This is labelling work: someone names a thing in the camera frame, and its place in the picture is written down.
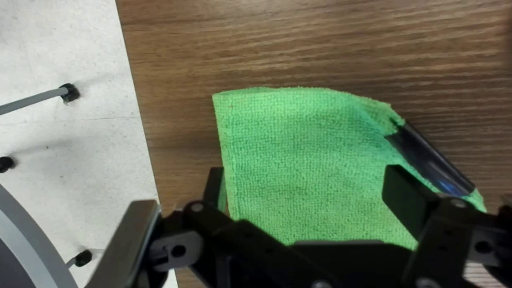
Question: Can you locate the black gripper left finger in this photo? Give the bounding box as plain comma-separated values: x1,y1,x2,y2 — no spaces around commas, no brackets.
202,166,226,214

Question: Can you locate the black metal table leg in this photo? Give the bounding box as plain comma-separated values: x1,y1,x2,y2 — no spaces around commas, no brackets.
87,198,162,288

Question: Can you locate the black stand foot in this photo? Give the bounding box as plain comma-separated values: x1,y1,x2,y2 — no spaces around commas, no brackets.
0,155,16,174
64,247,95,268

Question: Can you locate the green microfibre towel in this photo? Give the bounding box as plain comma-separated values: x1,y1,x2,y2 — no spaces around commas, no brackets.
212,86,488,252

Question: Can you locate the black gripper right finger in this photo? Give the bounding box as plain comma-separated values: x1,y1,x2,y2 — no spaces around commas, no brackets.
383,119,477,236

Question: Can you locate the grey rod with black foot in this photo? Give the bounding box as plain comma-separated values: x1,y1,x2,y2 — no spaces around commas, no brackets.
0,81,82,116

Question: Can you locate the grey round floor base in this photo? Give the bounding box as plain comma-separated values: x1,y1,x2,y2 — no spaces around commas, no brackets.
0,182,79,288

